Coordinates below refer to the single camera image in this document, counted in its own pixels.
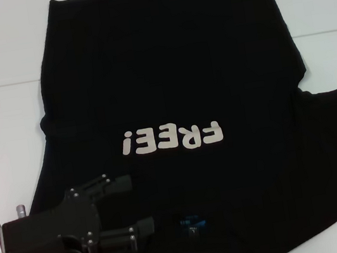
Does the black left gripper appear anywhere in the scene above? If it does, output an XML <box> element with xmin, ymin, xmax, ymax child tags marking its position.
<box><xmin>0</xmin><ymin>166</ymin><xmax>160</xmax><ymax>253</ymax></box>

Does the black t-shirt with FREE print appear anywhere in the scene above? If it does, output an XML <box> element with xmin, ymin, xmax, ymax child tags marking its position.
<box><xmin>0</xmin><ymin>0</ymin><xmax>337</xmax><ymax>253</ymax></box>

